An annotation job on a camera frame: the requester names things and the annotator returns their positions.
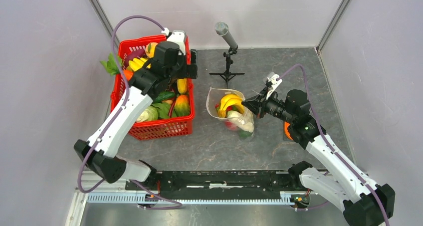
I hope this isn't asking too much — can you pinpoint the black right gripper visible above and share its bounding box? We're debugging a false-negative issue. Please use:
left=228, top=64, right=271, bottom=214
left=241, top=87, right=295, bottom=124

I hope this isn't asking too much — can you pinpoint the yellow banana bunch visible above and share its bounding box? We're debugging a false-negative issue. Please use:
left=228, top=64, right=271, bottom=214
left=127, top=57, right=149, bottom=72
left=217, top=94, right=245, bottom=118

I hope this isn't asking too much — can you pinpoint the clear dotted zip bag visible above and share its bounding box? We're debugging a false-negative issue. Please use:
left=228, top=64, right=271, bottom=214
left=206, top=87, right=255, bottom=140

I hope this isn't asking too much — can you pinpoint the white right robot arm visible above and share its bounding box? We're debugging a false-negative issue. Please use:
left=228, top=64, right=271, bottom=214
left=242, top=89, right=396, bottom=226

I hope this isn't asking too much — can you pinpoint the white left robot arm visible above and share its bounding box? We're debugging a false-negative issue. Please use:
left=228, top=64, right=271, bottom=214
left=74, top=40, right=197, bottom=190

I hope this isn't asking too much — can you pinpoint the yellow squash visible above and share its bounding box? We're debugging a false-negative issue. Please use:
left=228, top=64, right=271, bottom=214
left=177, top=78, right=188, bottom=94

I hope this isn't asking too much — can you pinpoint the orange tape roll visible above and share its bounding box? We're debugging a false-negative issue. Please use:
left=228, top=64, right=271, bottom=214
left=283, top=122, right=293, bottom=141

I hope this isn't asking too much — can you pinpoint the green cucumber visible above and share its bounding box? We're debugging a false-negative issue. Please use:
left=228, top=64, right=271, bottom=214
left=153, top=91, right=175, bottom=103

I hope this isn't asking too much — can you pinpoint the yellow peach with leaf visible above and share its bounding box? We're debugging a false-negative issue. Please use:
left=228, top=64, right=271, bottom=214
left=145, top=42, right=158, bottom=58

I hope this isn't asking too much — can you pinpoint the silver microphone on stand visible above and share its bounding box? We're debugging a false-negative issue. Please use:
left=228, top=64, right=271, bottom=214
left=209, top=21, right=246, bottom=88

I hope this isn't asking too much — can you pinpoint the purple sweet potato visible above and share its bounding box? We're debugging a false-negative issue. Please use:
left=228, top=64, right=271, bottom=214
left=124, top=48, right=145, bottom=67

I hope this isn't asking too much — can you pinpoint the pale green cabbage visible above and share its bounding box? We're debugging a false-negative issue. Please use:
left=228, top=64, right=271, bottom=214
left=136, top=105, right=158, bottom=123

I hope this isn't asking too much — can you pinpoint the orange toy carrot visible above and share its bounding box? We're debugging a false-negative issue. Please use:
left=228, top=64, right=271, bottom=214
left=123, top=69, right=134, bottom=81

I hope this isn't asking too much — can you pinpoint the red plastic basket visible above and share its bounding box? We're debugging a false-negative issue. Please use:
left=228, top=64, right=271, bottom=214
left=110, top=35, right=197, bottom=141

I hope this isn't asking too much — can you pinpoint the green lettuce leaf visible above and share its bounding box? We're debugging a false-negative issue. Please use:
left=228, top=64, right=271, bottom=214
left=100, top=53, right=123, bottom=76

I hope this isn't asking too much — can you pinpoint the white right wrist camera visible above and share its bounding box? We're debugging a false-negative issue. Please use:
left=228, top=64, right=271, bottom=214
left=264, top=72, right=282, bottom=100

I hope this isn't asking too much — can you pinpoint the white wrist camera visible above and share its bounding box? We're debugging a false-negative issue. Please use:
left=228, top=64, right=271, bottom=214
left=264, top=72, right=282, bottom=100
left=161, top=27, right=188, bottom=55

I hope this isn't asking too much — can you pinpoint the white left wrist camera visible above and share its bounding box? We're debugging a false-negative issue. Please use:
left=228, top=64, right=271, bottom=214
left=161, top=27, right=188, bottom=55

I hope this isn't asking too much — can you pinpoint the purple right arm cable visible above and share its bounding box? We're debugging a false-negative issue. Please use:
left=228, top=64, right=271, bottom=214
left=279, top=63, right=391, bottom=226

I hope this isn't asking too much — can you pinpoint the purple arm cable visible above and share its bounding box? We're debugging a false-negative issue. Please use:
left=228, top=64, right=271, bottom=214
left=279, top=63, right=391, bottom=226
left=76, top=15, right=166, bottom=194

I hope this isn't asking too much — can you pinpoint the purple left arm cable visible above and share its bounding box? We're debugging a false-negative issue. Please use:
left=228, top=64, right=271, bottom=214
left=76, top=15, right=166, bottom=194

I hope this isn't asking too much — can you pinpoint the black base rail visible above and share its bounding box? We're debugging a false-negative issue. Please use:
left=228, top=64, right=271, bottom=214
left=142, top=170, right=307, bottom=200

